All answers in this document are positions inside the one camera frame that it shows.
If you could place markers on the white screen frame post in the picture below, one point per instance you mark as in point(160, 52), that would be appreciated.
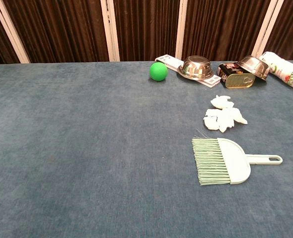
point(181, 29)
point(110, 29)
point(267, 27)
point(10, 29)

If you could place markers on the large white paper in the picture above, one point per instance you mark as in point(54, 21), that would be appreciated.
point(223, 119)

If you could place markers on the small white paper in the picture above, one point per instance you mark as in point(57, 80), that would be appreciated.
point(221, 102)

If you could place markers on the tilted steel bowl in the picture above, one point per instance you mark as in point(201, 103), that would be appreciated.
point(253, 64)

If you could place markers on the steel bowl with flat base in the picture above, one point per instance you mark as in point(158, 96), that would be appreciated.
point(196, 67)

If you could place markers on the gold tin can black label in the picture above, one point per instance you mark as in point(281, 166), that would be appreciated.
point(238, 80)

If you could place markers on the white label bottle yellow cap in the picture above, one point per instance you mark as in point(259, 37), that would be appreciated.
point(283, 69)

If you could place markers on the green ball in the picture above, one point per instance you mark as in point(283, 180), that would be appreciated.
point(158, 71)

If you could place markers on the white flat plastic strip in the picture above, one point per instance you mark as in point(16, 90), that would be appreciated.
point(166, 60)

